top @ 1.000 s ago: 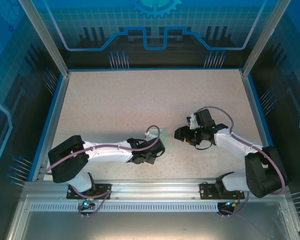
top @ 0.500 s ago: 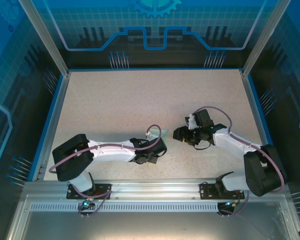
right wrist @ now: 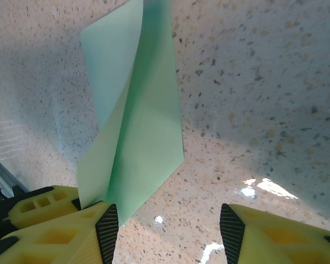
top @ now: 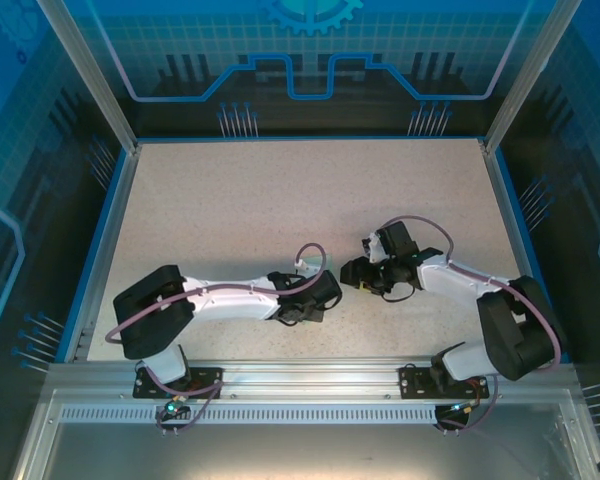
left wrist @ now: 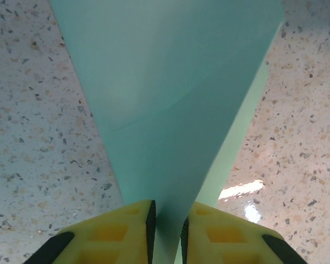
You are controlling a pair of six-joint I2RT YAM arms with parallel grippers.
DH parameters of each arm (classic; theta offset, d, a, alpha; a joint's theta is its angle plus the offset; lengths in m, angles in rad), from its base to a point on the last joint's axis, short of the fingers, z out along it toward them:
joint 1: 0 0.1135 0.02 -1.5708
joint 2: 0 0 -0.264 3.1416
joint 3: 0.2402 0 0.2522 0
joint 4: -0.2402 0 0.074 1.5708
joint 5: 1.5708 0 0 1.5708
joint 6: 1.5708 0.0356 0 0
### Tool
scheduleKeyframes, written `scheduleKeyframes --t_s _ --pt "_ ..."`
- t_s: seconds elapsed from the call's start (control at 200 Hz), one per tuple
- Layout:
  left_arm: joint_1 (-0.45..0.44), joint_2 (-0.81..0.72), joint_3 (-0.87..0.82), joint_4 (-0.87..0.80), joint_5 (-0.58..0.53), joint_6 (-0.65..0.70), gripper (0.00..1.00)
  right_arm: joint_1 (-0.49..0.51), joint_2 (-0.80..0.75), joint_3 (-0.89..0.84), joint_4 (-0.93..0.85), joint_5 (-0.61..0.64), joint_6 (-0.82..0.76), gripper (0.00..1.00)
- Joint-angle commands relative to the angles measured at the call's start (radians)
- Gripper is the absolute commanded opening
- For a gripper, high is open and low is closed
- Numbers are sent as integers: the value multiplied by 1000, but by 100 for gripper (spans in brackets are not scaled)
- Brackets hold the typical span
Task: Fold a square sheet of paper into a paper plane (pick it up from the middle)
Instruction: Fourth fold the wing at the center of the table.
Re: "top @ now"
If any grey metal tray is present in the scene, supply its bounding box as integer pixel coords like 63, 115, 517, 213
9, 388, 600, 480

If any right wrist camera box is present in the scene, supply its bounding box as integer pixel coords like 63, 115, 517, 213
362, 230, 387, 265

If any long aluminium mounting rail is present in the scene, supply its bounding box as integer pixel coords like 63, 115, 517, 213
46, 355, 580, 401

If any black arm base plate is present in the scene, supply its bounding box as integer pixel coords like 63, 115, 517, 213
398, 364, 492, 400
133, 366, 225, 400

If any slotted white cable duct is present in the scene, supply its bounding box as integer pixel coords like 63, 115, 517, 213
58, 405, 565, 426

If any aluminium side rail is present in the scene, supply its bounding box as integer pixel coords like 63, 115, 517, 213
62, 142, 142, 364
479, 139, 566, 364

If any small lit cable connector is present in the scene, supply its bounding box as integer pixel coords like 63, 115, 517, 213
162, 397, 190, 421
447, 399, 482, 417

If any aluminium frame post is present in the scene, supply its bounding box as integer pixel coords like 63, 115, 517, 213
481, 0, 585, 155
33, 0, 142, 155

